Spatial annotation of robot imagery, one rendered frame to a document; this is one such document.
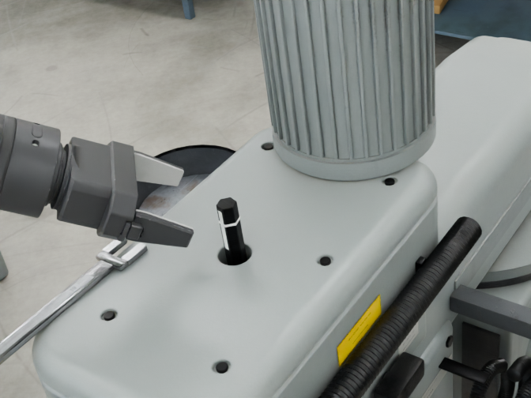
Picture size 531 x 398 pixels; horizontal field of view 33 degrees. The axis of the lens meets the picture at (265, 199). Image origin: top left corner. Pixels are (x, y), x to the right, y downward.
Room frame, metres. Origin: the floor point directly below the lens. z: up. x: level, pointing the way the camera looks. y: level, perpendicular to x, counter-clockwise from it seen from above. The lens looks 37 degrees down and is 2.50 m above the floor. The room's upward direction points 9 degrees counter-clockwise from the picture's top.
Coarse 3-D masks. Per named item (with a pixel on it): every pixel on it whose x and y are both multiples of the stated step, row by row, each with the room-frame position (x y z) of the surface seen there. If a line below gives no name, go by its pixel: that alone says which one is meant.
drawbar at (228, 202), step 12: (228, 204) 0.74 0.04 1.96; (228, 216) 0.73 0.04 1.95; (228, 228) 0.73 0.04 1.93; (240, 228) 0.74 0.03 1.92; (228, 240) 0.73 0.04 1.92; (240, 240) 0.73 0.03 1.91; (228, 252) 0.73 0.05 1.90; (240, 252) 0.73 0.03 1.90; (228, 264) 0.74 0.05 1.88; (240, 264) 0.73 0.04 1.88
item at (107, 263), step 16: (96, 256) 0.76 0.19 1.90; (112, 256) 0.76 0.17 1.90; (128, 256) 0.75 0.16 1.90; (96, 272) 0.74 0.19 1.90; (80, 288) 0.71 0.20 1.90; (48, 304) 0.70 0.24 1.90; (64, 304) 0.69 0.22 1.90; (32, 320) 0.68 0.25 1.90; (48, 320) 0.68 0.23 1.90; (16, 336) 0.66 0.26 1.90; (32, 336) 0.66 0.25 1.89; (0, 352) 0.64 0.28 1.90
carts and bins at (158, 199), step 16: (176, 160) 2.93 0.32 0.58; (192, 160) 2.93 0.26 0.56; (208, 160) 2.92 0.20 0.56; (224, 160) 2.89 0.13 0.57; (192, 176) 2.91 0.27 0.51; (144, 192) 2.83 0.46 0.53; (160, 192) 2.84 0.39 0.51; (176, 192) 2.82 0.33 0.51; (144, 208) 2.75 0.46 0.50; (160, 208) 2.73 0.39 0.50
